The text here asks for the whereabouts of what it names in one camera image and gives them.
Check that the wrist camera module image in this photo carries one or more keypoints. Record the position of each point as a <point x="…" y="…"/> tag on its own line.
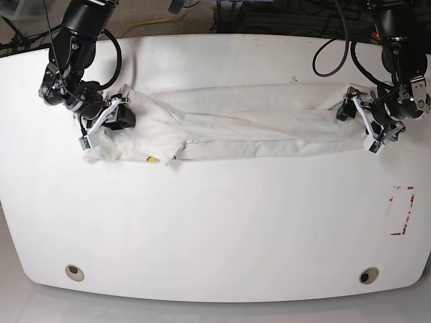
<point x="372" y="145"/>
<point x="89" y="141"/>

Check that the right table grommet hole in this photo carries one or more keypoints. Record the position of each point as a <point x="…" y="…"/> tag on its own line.
<point x="369" y="275"/>

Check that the white T-shirt with yellow print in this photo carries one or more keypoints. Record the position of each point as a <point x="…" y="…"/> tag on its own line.
<point x="234" y="122"/>

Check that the table grommet hole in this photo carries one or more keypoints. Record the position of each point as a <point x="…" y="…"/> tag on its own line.
<point x="369" y="275"/>
<point x="74" y="273"/>

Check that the red tape rectangle marking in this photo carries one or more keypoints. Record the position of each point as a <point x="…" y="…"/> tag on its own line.
<point x="399" y="209"/>

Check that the black white gripper image left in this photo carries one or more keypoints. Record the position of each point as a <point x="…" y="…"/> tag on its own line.
<point x="91" y="105"/>

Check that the wrist camera module image right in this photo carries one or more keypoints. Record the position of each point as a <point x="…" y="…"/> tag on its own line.
<point x="372" y="145"/>

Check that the left table grommet hole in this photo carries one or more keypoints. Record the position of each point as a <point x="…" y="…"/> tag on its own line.
<point x="74" y="273"/>

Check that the wrist camera module image left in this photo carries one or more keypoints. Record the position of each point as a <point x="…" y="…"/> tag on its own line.
<point x="89" y="141"/>

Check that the black white gripper image right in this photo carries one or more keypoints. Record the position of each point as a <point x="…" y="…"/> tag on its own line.
<point x="383" y="111"/>

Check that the black tripod stand legs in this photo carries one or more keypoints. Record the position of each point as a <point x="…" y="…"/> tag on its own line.
<point x="29" y="30"/>

